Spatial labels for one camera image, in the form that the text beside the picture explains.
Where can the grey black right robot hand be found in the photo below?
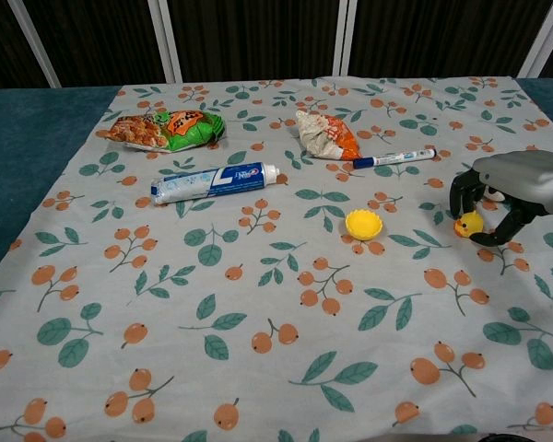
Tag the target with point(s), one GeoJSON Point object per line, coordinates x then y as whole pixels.
{"type": "Point", "coordinates": [521, 177]}

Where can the small yellow rubber duck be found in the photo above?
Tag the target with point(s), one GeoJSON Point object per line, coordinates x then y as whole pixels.
{"type": "Point", "coordinates": [473, 223]}

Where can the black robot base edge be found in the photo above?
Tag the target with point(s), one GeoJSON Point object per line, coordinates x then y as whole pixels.
{"type": "Point", "coordinates": [507, 438]}

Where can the yellow scalloped cup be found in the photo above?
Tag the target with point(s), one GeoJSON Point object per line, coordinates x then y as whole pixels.
{"type": "Point", "coordinates": [363, 225]}

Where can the blue white marker pen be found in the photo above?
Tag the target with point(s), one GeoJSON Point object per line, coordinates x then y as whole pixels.
{"type": "Point", "coordinates": [396, 158]}

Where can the white orange snack bag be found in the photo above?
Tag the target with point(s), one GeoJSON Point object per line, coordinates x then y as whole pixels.
{"type": "Point", "coordinates": [327, 133]}

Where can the floral orange fruit tablecloth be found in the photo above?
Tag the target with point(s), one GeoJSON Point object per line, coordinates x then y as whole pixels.
{"type": "Point", "coordinates": [239, 294]}

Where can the blue white toothpaste tube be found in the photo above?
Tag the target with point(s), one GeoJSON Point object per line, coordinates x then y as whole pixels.
{"type": "Point", "coordinates": [212, 182]}

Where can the green orange snack bag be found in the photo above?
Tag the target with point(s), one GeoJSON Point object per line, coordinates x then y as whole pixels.
{"type": "Point", "coordinates": [175, 131]}

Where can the teal table cover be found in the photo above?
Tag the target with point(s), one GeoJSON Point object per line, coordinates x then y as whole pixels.
{"type": "Point", "coordinates": [32, 152]}

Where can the white frame post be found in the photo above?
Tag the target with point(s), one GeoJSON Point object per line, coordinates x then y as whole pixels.
{"type": "Point", "coordinates": [34, 41]}
{"type": "Point", "coordinates": [166, 41]}
{"type": "Point", "coordinates": [544, 39]}
{"type": "Point", "coordinates": [344, 37]}

